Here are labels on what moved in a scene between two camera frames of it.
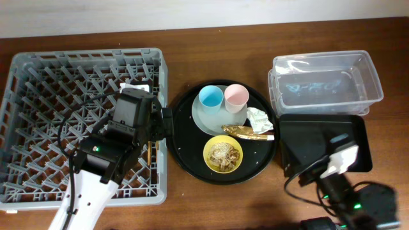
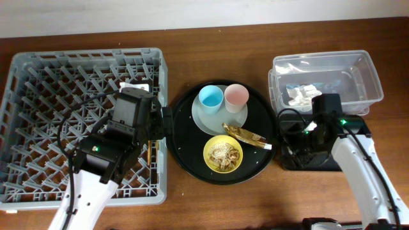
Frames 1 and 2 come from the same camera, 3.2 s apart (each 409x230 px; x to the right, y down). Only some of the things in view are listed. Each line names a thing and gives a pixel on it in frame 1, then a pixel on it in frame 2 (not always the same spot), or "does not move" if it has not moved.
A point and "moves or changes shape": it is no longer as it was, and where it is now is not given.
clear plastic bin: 335,82 does not move
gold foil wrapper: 246,131 moves or changes shape
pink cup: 236,98 does not move
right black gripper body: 315,170 → 294,154
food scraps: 223,156 does not move
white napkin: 259,121 → 303,94
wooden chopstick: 149,153 does not move
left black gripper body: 166,120 does not move
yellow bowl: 223,154 does not move
